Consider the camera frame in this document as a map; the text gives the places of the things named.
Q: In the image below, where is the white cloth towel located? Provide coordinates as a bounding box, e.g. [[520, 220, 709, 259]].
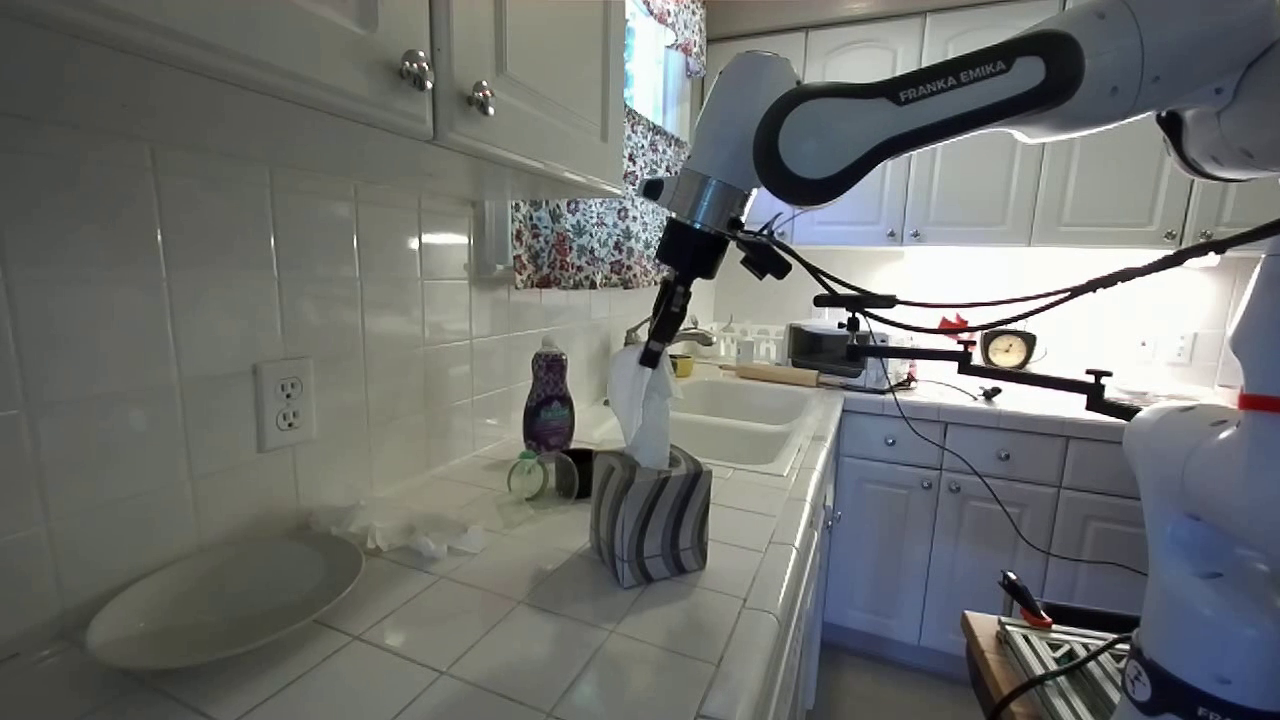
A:
[[604, 343, 679, 471]]

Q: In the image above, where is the white cabinet row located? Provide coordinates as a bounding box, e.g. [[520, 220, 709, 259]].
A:
[[705, 0, 1280, 251], [821, 403, 1152, 661]]

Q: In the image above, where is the clear green rimmed jar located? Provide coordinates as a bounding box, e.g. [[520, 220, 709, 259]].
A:
[[502, 448, 555, 507]]

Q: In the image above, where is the chrome faucet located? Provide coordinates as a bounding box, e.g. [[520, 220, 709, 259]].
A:
[[618, 311, 717, 382]]

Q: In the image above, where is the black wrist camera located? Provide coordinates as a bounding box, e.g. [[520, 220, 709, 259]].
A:
[[737, 236, 798, 282]]

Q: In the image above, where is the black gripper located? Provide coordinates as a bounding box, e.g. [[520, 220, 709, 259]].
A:
[[634, 214, 731, 370]]

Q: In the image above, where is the white double sink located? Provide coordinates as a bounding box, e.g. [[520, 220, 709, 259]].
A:
[[665, 374, 826, 478]]

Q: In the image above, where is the thin black hanging cable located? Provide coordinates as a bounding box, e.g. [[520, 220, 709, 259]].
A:
[[883, 382, 1152, 584]]

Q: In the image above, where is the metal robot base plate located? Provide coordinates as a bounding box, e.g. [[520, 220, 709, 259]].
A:
[[1000, 617, 1137, 720]]

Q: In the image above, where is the white upper cabinet row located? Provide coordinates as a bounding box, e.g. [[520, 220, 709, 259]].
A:
[[705, 0, 1280, 251]]

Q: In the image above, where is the light wooden rolling pin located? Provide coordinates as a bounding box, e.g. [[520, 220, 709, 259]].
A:
[[725, 360, 822, 392]]

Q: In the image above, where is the floral cafe curtain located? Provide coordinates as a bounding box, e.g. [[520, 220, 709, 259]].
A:
[[506, 108, 692, 291]]

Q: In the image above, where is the purple dish soap bottle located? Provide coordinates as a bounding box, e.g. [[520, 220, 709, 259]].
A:
[[520, 337, 579, 454]]

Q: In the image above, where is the white upper wall cabinet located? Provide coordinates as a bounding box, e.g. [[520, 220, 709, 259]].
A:
[[0, 0, 631, 205]]

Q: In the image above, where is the floral window valance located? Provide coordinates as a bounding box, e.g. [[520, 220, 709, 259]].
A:
[[638, 0, 712, 81]]

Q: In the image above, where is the black countertop appliance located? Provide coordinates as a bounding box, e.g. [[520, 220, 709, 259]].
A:
[[783, 320, 870, 381]]

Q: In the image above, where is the black measuring cup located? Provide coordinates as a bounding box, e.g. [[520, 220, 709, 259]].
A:
[[550, 445, 601, 505]]

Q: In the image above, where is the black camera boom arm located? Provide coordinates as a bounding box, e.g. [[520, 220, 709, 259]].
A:
[[813, 291, 1149, 422]]

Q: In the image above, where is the striped tissue box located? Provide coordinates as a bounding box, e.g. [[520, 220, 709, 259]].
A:
[[587, 445, 717, 591]]

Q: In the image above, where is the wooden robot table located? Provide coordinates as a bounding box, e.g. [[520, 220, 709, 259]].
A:
[[958, 607, 1137, 720]]

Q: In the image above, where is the white lower cabinet row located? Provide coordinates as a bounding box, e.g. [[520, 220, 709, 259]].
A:
[[821, 403, 1152, 661]]

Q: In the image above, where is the small round clock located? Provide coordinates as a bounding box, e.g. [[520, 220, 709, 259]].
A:
[[974, 322, 1041, 374]]

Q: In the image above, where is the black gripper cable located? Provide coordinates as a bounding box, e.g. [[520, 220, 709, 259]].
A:
[[728, 214, 1280, 337]]

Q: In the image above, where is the black red clamp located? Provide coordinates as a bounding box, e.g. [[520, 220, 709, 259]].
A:
[[994, 567, 1056, 632]]

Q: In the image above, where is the white oval plate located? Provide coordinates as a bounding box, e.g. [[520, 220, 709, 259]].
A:
[[78, 530, 367, 677]]

